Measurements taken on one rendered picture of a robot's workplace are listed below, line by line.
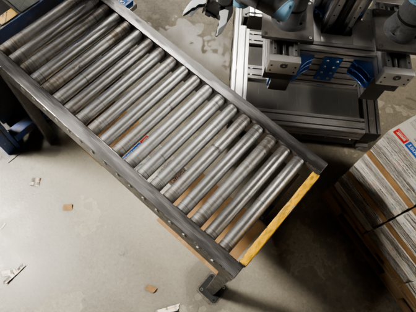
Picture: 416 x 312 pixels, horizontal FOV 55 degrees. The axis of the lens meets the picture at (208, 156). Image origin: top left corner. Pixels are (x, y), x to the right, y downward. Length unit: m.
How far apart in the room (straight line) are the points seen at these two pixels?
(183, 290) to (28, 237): 0.85
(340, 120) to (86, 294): 1.63
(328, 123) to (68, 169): 1.47
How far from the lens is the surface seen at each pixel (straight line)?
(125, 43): 1.75
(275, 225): 1.41
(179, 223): 1.39
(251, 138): 1.53
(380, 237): 2.16
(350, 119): 2.39
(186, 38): 2.79
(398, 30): 1.94
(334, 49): 1.95
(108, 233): 2.24
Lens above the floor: 2.16
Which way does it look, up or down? 67 degrees down
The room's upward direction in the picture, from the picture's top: 10 degrees clockwise
